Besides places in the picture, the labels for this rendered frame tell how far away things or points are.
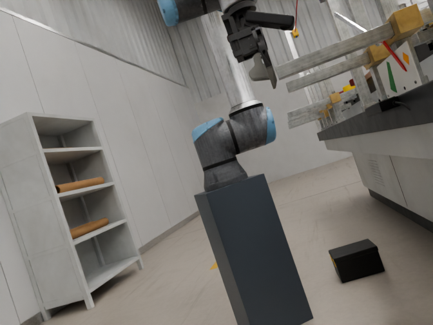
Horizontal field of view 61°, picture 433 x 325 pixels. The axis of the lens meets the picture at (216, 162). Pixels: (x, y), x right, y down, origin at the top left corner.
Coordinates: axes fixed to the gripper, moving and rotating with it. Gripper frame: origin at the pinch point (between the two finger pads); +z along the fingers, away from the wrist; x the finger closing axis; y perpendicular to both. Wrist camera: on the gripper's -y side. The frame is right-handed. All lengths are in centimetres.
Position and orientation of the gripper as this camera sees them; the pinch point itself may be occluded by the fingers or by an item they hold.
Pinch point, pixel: (275, 82)
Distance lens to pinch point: 92.6
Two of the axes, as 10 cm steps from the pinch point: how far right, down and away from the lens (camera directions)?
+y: -9.3, 3.2, 2.0
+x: -1.9, 0.4, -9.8
